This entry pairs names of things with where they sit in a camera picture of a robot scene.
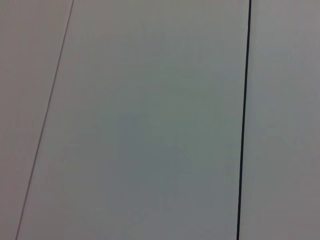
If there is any black vertical wall joint strip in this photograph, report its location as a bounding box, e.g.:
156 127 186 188
235 0 253 240

